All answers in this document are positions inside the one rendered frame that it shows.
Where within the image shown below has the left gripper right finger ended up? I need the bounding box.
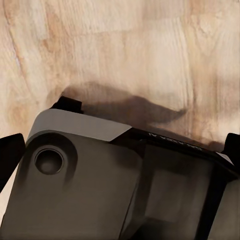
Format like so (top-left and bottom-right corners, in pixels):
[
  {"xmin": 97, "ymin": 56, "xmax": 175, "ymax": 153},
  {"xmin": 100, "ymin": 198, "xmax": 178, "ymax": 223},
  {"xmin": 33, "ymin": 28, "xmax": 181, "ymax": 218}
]
[{"xmin": 223, "ymin": 132, "xmax": 240, "ymax": 173}]

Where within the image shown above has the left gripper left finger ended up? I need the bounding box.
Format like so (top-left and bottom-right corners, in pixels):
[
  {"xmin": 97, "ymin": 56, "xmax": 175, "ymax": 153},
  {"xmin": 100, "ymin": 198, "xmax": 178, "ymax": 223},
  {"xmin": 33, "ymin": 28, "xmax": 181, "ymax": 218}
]
[{"xmin": 0, "ymin": 133, "xmax": 26, "ymax": 193}]

